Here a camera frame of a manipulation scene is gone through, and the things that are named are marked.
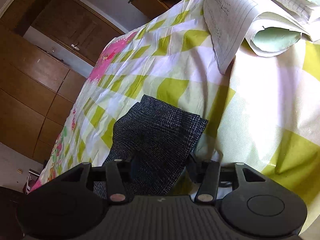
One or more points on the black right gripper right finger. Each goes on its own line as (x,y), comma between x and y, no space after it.
(207,191)

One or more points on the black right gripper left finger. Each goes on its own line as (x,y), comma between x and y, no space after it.
(114,185)

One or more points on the dark grey knit pants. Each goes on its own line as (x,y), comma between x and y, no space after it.
(158,137)

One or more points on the colourful patchwork bed sheet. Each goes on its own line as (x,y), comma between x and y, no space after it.
(265,113)

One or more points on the wooden wardrobe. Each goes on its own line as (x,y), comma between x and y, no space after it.
(37,95)

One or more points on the brown wooden door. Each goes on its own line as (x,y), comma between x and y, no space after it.
(72,22)

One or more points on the white lined paper sheets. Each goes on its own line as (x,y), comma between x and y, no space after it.
(270,27)

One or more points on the silver door handle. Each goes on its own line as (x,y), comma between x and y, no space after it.
(75,47)

